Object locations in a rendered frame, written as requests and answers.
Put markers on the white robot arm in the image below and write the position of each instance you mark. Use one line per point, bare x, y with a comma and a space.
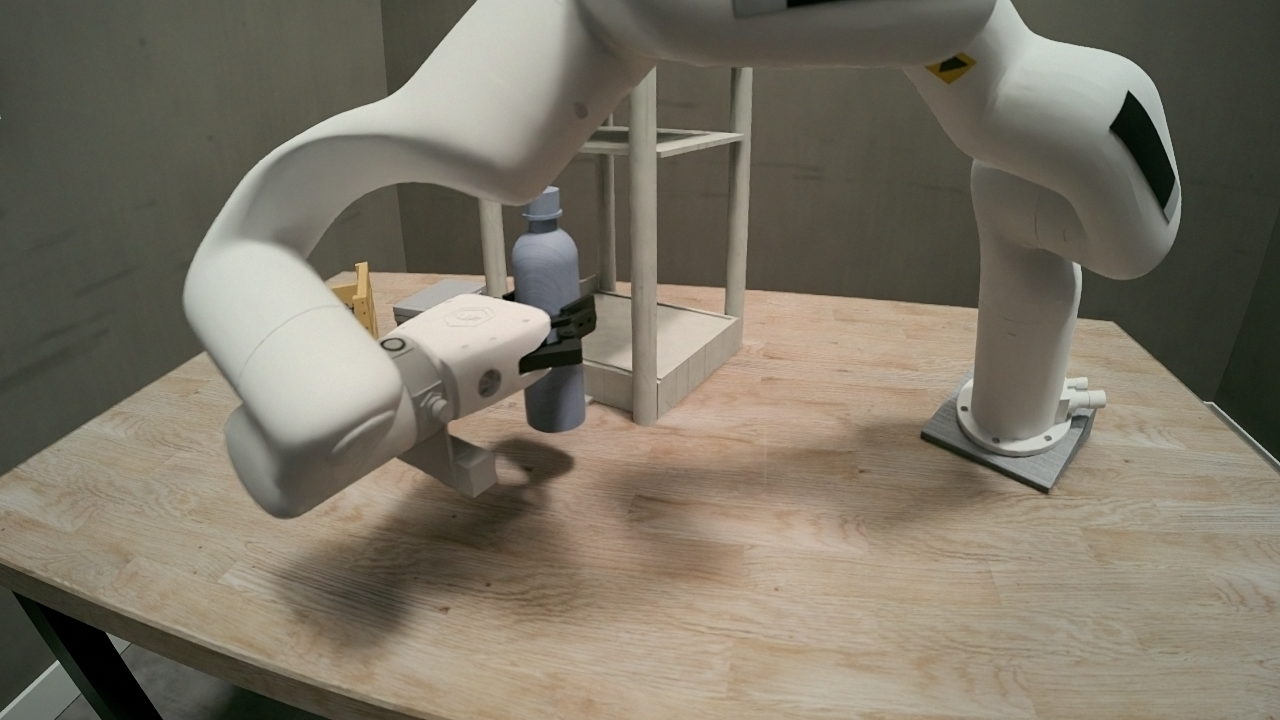
516, 89

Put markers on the pale grey shelving unit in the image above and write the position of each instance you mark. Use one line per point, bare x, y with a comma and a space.
645, 356

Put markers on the grey plastic case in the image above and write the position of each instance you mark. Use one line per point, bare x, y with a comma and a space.
432, 296

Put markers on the light wooden crate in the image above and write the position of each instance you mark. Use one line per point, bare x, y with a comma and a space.
362, 302

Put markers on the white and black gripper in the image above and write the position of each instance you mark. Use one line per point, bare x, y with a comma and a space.
470, 334

